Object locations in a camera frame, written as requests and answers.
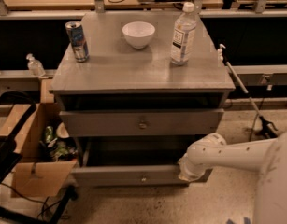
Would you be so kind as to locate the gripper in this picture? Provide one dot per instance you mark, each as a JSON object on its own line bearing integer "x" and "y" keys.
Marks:
{"x": 190, "y": 171}

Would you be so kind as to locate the grey drawer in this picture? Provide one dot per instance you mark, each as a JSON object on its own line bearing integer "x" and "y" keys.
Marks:
{"x": 132, "y": 161}
{"x": 135, "y": 123}

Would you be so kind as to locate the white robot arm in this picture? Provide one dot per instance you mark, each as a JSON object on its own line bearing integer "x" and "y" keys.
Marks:
{"x": 268, "y": 158}

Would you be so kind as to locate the grey top drawer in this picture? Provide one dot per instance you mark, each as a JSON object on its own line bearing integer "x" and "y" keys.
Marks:
{"x": 135, "y": 123}

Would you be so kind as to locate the grey drawer cabinet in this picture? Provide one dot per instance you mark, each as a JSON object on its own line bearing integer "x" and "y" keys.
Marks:
{"x": 120, "y": 78}

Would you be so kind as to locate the grabber reacher stick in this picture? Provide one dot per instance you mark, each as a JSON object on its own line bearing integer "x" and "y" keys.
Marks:
{"x": 268, "y": 129}

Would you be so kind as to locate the small white pump bottle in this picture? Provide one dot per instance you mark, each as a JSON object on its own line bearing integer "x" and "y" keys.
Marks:
{"x": 220, "y": 51}

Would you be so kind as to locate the clear water bottle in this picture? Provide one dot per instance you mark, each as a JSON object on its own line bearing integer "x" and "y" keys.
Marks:
{"x": 183, "y": 35}

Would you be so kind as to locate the white bowl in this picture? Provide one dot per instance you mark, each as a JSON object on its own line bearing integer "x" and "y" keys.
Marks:
{"x": 138, "y": 34}

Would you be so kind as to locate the green can in box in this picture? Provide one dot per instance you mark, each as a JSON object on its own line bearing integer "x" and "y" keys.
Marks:
{"x": 48, "y": 134}

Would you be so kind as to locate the energy drink can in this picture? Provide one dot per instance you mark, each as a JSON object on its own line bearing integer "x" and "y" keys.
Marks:
{"x": 77, "y": 40}

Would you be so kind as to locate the cardboard box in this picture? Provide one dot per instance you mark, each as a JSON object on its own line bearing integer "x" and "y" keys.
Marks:
{"x": 35, "y": 175}

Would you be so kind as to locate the black chair frame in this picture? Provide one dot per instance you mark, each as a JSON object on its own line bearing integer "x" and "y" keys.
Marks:
{"x": 8, "y": 160}

